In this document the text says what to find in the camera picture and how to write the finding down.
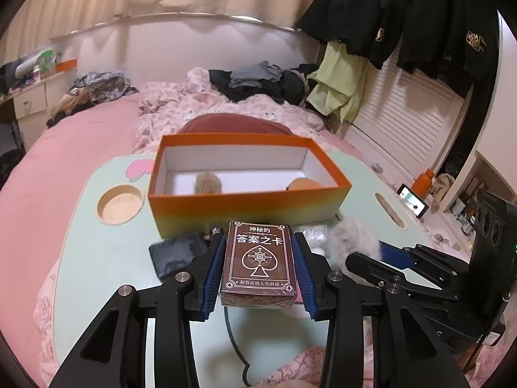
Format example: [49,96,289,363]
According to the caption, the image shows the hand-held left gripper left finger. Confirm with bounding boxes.
[48,232,227,388]

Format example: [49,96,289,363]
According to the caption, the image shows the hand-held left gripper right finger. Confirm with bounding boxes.
[291,231,471,388]

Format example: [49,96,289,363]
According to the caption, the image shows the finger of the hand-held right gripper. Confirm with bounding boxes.
[377,239,473,288]
[345,251,461,304]

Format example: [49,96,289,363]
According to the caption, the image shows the grey fluffy plush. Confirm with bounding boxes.
[325,215,382,269]

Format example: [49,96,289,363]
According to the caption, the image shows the brown card box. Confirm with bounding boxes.
[219,220,299,310]

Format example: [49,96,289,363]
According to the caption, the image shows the orange cardboard box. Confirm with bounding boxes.
[147,133,353,240]

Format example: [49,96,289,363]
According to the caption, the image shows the brown plush toy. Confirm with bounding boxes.
[286,177,324,191]

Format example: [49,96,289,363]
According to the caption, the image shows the green white container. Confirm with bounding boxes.
[37,49,56,78]

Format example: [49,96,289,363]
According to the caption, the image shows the clear bubble wrap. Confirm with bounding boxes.
[299,223,330,253]

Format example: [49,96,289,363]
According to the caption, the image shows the smartphone with lit screen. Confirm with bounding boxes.
[398,184,429,218]

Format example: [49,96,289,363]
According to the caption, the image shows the orange bottle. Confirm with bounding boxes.
[411,169,436,197]

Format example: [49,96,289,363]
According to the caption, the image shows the beige cloth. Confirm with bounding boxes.
[429,173,459,213]

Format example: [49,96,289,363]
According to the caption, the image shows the furry beige plush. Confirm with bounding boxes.
[193,171,224,195]

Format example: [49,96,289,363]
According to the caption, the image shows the white shelf unit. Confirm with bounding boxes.
[438,149,517,243]

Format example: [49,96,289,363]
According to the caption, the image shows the mint green lap table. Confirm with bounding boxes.
[52,151,473,388]

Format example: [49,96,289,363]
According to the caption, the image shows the white louvered door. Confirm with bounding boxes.
[351,52,473,178]

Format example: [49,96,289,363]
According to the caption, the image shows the red-brown cushion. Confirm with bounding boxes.
[178,114,293,136]

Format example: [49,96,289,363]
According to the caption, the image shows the pink printed blanket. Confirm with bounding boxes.
[32,68,505,388]

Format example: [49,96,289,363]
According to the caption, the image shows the light green garment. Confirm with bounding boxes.
[306,42,370,124]

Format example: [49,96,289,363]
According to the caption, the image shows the pink bed sheet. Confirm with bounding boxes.
[0,97,162,332]

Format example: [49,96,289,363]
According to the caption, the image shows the pile of dark clothes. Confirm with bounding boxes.
[208,60,320,108]

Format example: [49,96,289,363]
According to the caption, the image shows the patterned clothes pile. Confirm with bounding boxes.
[46,70,140,128]

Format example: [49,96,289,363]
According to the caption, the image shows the black hanging jacket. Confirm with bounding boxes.
[372,0,501,98]
[297,0,394,69]

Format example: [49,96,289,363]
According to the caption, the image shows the black chair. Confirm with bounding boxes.
[0,121,26,187]

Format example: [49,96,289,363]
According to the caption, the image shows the white padded headboard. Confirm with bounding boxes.
[50,11,324,90]

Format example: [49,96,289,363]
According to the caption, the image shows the cream bedside cabinet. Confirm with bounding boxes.
[0,70,77,130]

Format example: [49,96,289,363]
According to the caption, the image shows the black cable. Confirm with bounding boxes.
[223,309,255,386]

